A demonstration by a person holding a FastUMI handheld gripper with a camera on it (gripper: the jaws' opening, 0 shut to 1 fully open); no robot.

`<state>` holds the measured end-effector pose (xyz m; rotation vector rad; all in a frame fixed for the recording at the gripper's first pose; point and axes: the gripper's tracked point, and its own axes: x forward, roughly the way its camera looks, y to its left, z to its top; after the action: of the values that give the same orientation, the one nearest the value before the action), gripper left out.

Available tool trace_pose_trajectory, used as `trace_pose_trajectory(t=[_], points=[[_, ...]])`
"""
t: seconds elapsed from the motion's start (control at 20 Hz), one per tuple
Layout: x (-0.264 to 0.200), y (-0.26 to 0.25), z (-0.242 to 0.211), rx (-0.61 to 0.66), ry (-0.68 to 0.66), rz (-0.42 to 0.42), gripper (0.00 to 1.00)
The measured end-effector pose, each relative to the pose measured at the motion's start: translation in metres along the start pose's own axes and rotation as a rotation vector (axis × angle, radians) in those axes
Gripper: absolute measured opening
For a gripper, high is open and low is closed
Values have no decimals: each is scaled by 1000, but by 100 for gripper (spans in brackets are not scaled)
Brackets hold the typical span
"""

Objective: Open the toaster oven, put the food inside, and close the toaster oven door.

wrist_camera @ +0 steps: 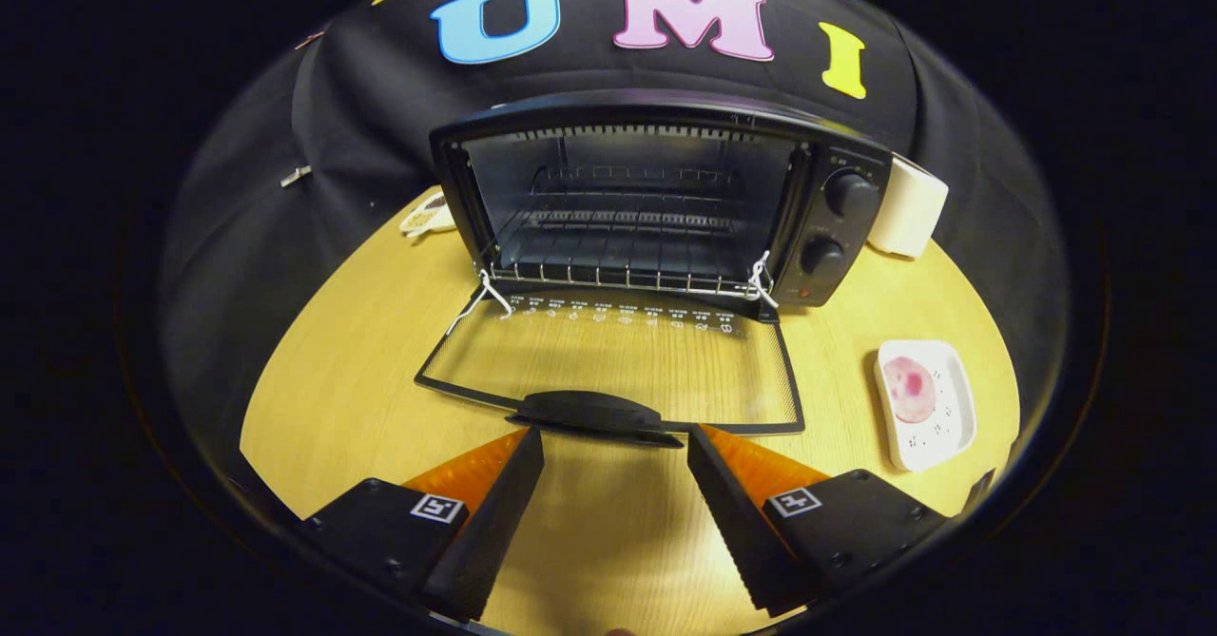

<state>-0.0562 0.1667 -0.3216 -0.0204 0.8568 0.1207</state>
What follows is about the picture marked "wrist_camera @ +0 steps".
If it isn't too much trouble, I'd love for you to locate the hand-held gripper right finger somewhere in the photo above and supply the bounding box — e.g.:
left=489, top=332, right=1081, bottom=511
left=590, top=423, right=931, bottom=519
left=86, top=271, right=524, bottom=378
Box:
left=686, top=424, right=952, bottom=618

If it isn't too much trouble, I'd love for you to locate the pink ham slice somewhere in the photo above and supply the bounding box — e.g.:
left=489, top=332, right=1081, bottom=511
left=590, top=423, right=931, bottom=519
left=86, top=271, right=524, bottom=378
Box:
left=882, top=357, right=937, bottom=425

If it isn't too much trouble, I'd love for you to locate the black backdrop cloth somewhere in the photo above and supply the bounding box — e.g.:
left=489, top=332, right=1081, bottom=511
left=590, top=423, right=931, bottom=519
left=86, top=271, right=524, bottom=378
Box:
left=157, top=0, right=1071, bottom=523

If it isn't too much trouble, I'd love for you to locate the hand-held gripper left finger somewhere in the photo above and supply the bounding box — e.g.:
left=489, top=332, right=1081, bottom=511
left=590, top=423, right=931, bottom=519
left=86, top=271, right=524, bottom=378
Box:
left=302, top=427, right=546, bottom=624

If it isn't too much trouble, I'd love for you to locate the black toaster oven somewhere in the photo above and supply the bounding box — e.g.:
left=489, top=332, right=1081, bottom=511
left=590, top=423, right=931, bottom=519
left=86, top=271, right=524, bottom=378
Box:
left=415, top=89, right=895, bottom=449

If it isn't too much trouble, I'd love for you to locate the white square food plate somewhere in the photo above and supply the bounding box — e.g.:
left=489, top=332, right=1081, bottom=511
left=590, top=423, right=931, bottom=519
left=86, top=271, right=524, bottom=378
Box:
left=875, top=338, right=978, bottom=473

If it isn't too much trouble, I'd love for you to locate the small white dish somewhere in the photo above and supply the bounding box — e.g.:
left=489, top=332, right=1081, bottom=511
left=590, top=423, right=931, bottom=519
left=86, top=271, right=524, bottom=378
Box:
left=399, top=191, right=457, bottom=238

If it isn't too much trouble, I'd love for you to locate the white bread toaster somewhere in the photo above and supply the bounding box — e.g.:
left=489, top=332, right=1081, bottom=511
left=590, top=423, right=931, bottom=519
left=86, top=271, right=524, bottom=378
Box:
left=867, top=154, right=950, bottom=260

